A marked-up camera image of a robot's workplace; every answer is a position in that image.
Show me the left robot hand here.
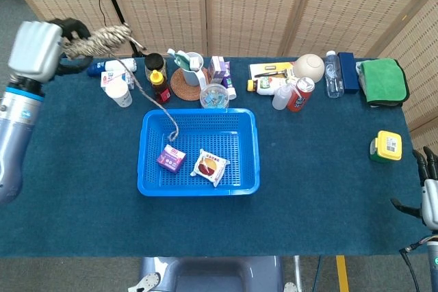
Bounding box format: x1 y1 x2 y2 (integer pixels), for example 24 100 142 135
7 17 93 84

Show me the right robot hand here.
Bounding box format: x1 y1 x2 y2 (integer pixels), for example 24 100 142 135
391 146 438 231

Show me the speckled rope bundle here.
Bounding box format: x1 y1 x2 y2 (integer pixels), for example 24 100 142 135
62 22 180 143

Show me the small purple box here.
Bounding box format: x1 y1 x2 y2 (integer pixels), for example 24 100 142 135
156 144 188 173

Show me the white snack packet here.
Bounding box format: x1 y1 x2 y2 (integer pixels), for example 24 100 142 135
190 148 231 189

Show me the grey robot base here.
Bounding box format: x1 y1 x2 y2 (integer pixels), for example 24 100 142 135
128 256 298 292

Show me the yellow green container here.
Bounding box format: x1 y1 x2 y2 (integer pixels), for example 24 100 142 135
369 130 403 163

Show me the white red toothpaste box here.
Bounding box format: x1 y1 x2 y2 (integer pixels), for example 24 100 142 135
100 68 136 91

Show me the white tube blue cap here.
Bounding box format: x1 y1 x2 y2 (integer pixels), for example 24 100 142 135
86 57 138 77

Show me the white paper cup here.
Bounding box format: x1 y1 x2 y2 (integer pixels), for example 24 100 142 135
104 81 133 108

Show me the dark jar black lid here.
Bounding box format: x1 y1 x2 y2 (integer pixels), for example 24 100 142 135
144 53 168 81

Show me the green cloth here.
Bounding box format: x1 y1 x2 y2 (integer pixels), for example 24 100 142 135
355 58 411 108

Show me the honey bottle yellow cap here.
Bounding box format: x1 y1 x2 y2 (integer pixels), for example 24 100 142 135
149 69 172 105

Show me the green brush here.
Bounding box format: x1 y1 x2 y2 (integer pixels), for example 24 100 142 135
166 48 191 69

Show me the woven round coaster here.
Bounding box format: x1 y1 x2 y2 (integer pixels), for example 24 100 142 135
170 66 210 102

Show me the dark blue box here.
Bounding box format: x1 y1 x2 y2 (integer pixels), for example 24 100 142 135
337 52 360 94

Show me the clear water bottle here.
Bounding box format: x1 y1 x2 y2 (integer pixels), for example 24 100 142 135
324 50 345 98

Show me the red drink can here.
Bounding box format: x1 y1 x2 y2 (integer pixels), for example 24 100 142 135
286 77 315 113

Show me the beige bowl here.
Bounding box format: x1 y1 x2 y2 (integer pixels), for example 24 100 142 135
293 53 325 83

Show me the translucent squeeze bottle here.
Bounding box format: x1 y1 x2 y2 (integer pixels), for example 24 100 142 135
272 83 298 111

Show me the purple white carton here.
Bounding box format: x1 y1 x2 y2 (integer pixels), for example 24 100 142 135
207 55 232 85

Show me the clear round container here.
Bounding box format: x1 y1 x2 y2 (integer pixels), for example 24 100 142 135
199 83 230 109

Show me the blue plastic basket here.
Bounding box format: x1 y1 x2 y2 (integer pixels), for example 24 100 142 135
136 107 261 198

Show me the white bottle green label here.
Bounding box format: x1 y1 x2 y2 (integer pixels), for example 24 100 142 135
246 76 297 96

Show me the small white purple bottle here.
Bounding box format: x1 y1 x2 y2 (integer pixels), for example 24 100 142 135
222 76 237 101

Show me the razor blister pack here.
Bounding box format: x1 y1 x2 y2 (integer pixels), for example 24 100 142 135
248 62 297 81

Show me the bamboo folding screen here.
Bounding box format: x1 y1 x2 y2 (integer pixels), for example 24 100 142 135
0 0 438 132

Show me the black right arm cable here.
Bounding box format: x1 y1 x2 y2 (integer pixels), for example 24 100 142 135
399 235 433 292

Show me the light blue cup with handle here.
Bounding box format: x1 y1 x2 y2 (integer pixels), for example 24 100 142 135
180 51 209 92

